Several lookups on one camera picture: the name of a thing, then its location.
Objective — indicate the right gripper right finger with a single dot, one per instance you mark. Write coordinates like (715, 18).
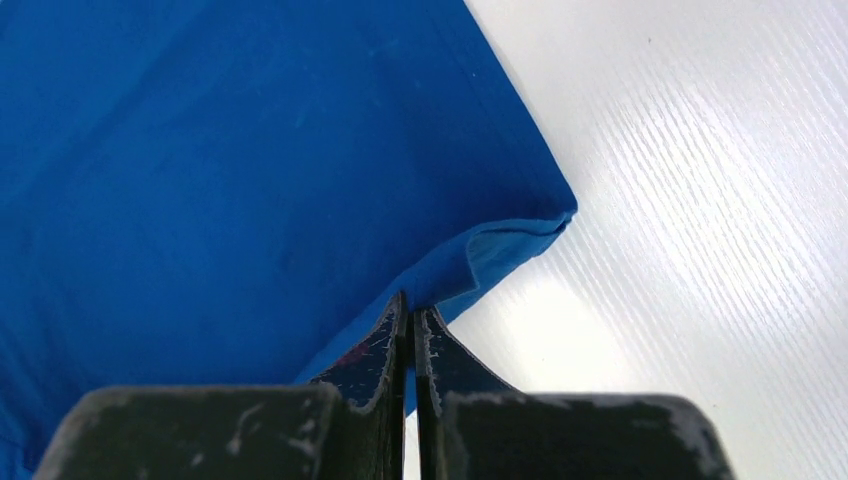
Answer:
(475, 425)

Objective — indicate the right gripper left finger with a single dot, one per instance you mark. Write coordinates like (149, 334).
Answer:
(345, 423)

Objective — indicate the blue printed t-shirt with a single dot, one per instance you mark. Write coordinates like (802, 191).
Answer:
(228, 192)

